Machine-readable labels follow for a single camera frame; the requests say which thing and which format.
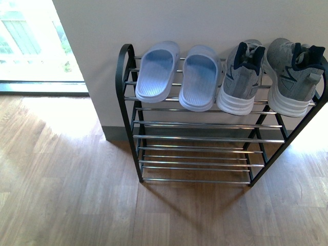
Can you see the light blue slipper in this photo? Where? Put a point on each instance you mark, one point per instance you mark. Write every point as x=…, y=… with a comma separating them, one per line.
x=201, y=72
x=157, y=71

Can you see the grey sneaker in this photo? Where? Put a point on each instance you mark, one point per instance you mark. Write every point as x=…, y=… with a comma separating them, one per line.
x=295, y=71
x=242, y=76

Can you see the black metal shoe rack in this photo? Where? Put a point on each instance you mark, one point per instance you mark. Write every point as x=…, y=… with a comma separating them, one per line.
x=217, y=152

